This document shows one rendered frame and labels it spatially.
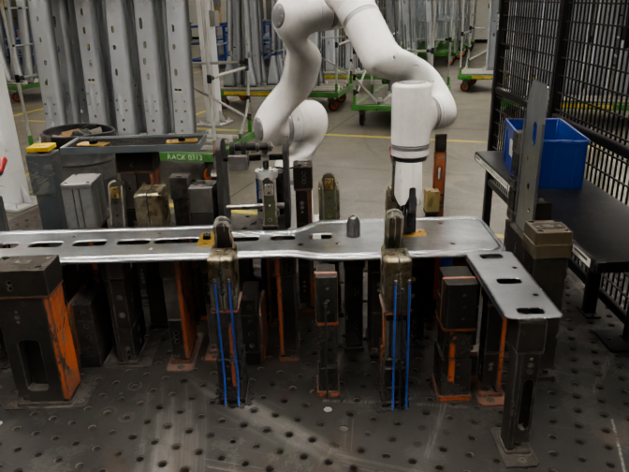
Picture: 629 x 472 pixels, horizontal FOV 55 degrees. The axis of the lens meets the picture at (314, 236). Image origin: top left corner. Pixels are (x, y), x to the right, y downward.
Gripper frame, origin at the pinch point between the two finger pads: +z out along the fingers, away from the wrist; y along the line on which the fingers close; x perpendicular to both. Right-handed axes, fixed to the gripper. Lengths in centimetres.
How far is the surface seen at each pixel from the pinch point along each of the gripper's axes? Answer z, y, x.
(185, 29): -24, -439, -129
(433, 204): -0.2, -10.8, 8.1
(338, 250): 2.8, 9.0, -16.6
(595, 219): 0.0, 2.5, 42.4
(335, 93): 79, -723, 15
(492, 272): 2.9, 22.8, 13.3
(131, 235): 3, -4, -65
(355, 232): 1.7, 1.6, -12.3
